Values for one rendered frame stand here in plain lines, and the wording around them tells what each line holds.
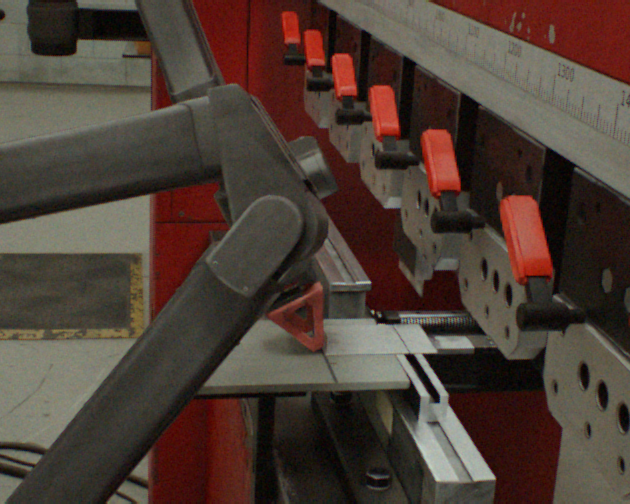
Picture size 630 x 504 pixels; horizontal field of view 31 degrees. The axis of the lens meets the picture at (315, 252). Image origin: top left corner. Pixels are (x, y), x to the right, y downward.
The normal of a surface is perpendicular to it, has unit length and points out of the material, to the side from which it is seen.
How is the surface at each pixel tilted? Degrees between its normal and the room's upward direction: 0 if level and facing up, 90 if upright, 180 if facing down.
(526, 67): 90
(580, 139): 90
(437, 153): 39
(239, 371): 0
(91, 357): 0
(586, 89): 90
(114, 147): 71
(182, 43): 76
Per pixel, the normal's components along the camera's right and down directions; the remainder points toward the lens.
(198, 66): -0.07, -0.07
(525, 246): 0.15, -0.54
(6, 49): 0.09, 0.32
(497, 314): -0.98, 0.00
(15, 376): 0.05, -0.95
